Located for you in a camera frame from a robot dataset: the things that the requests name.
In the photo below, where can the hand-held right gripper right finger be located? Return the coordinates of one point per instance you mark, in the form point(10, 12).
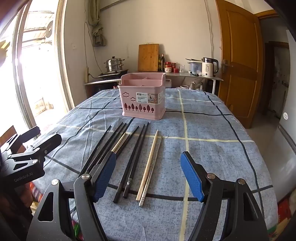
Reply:
point(192, 177)

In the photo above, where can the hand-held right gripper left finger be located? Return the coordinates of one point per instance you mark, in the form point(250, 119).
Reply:
point(105, 177)

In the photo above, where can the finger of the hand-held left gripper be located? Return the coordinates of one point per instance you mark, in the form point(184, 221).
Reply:
point(49, 142)
point(27, 136)

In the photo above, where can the metal chopstick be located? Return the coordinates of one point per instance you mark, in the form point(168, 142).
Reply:
point(149, 176)
point(122, 144)

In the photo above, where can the wooden chopstick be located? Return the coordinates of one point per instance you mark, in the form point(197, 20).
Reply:
point(147, 164)
point(119, 142)

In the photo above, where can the bunch of black chopsticks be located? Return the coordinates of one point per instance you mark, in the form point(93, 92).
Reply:
point(141, 136)

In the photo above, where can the pink plastic utensil basket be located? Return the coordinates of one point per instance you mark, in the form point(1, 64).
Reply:
point(138, 109)

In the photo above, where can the colourful striped cloth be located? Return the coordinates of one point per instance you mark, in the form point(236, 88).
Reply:
point(36, 193)

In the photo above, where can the blue plaid tablecloth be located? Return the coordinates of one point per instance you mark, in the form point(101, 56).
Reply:
point(208, 129)

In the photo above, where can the sliding glass door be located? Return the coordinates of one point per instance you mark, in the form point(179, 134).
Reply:
point(39, 69)

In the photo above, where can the low steel stand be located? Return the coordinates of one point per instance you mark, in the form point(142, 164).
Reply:
point(99, 84)

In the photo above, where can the beige power strip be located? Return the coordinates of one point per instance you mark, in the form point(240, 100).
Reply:
point(87, 74)

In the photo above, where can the black induction cooker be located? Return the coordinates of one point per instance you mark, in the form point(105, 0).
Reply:
point(111, 74)

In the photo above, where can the steel kitchen counter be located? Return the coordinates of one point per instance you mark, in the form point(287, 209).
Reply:
point(198, 77)

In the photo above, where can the steel steamer pot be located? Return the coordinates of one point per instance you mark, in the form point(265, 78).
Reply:
point(113, 64)

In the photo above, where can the silver refrigerator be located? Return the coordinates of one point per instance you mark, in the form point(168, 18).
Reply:
point(288, 143)

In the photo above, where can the clear drinking glass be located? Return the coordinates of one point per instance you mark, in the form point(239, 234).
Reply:
point(182, 68)

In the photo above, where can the outdoor air conditioner unit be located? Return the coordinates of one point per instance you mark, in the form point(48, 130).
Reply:
point(49, 29)

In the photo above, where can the white electric kettle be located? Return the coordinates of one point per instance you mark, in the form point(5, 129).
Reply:
point(208, 68)

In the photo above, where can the red lidded jar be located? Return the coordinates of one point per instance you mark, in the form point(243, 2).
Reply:
point(168, 67)

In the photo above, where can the hanging cloth bag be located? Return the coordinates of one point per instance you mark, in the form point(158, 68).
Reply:
point(98, 36)

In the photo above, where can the dark glass bottle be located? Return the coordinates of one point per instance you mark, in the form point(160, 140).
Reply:
point(163, 62)
point(159, 63)

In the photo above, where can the brown wooden door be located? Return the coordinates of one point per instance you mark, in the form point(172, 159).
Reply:
point(240, 69)

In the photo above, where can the wooden cutting board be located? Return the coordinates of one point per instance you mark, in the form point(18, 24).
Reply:
point(148, 58)

